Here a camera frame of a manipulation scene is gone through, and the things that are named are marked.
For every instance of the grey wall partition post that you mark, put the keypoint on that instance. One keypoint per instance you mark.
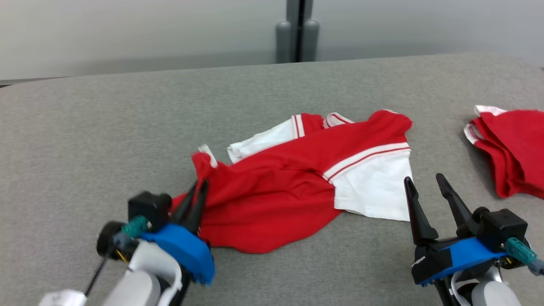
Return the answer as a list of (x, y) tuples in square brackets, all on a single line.
[(292, 17)]

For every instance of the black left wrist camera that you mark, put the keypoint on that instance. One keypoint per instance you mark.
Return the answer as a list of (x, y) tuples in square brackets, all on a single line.
[(148, 210)]

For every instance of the red white striped jersey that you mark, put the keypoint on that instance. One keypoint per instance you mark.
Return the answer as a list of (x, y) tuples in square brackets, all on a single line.
[(272, 195)]

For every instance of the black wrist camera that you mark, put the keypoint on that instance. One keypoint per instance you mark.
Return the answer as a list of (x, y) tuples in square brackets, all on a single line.
[(148, 210), (501, 227)]

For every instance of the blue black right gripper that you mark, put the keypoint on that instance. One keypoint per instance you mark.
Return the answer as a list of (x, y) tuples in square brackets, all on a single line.
[(463, 257)]

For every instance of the red shirt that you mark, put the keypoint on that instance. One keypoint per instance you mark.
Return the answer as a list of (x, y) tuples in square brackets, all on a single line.
[(518, 148)]

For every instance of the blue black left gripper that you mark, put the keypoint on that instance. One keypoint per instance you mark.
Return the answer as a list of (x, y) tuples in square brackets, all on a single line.
[(182, 250)]

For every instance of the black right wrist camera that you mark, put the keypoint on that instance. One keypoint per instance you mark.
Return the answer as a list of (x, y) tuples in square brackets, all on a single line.
[(501, 227)]

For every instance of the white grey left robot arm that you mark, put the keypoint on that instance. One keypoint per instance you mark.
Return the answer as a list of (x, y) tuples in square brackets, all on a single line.
[(136, 289)]

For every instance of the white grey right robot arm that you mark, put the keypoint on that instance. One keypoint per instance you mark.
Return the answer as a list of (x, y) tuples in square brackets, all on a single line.
[(488, 295)]

